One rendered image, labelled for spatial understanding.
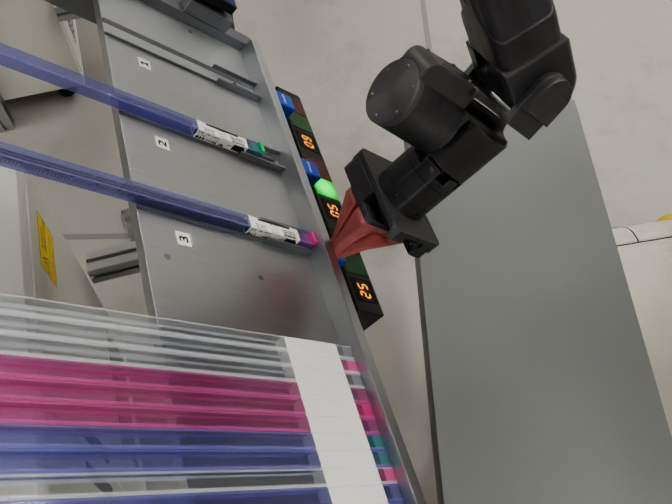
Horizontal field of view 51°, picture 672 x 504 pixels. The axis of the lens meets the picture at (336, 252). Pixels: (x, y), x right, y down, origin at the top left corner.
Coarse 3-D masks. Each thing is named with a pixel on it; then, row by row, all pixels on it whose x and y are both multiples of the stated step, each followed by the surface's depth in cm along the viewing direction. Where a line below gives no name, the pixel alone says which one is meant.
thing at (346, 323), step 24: (264, 72) 81; (264, 96) 80; (264, 120) 79; (288, 144) 75; (288, 168) 74; (288, 192) 73; (312, 192) 72; (312, 216) 70; (312, 264) 68; (336, 264) 67; (336, 288) 65; (336, 312) 64; (360, 336) 62; (360, 360) 61; (384, 408) 58; (384, 432) 58; (408, 456) 57; (408, 480) 55
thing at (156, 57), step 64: (128, 0) 74; (128, 64) 67; (192, 64) 75; (128, 128) 61; (256, 128) 76; (192, 192) 62; (256, 192) 69; (192, 256) 57; (256, 256) 63; (192, 320) 52; (256, 320) 57; (320, 320) 64
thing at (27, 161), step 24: (0, 144) 48; (24, 168) 49; (48, 168) 50; (72, 168) 52; (96, 192) 54; (120, 192) 54; (144, 192) 56; (168, 192) 58; (192, 216) 59; (216, 216) 60; (240, 216) 63
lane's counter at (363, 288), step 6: (354, 282) 73; (360, 282) 74; (366, 282) 75; (354, 288) 73; (360, 288) 73; (366, 288) 74; (360, 294) 73; (366, 294) 73; (372, 294) 74; (360, 300) 72; (366, 300) 73; (372, 300) 74
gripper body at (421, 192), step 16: (368, 160) 65; (384, 160) 68; (400, 160) 63; (416, 160) 61; (432, 160) 61; (368, 176) 64; (384, 176) 64; (400, 176) 62; (416, 176) 61; (432, 176) 61; (448, 176) 61; (384, 192) 63; (400, 192) 62; (416, 192) 62; (432, 192) 62; (448, 192) 62; (384, 208) 62; (400, 208) 63; (416, 208) 63; (432, 208) 64; (400, 224) 62; (416, 224) 64; (400, 240) 62; (416, 240) 63; (432, 240) 64
